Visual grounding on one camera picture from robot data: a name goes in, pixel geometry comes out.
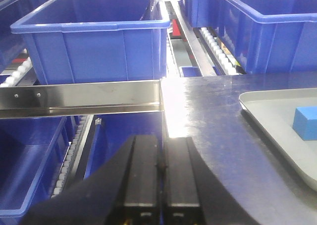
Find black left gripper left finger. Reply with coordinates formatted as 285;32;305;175
21;135;159;225

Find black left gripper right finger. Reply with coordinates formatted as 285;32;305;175
163;137;258;225

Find blue cube block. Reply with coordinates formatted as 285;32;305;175
292;106;317;141

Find blue bin lower shelf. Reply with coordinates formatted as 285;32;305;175
0;116;69;225

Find lower white roller track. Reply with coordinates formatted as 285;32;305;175
51;115;93;198

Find white roller track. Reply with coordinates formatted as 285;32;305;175
199;27;239;75
51;115;93;198

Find grey metal tray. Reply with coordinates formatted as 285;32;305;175
239;88;317;190

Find blue bin front left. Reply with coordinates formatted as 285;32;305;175
11;0;170;85

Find blue bin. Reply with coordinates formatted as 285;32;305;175
180;0;317;74
11;0;170;85

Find blue bin front right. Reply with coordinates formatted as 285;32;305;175
180;0;317;74

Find steel shelf front rail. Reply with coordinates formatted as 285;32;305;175
0;80;163;118

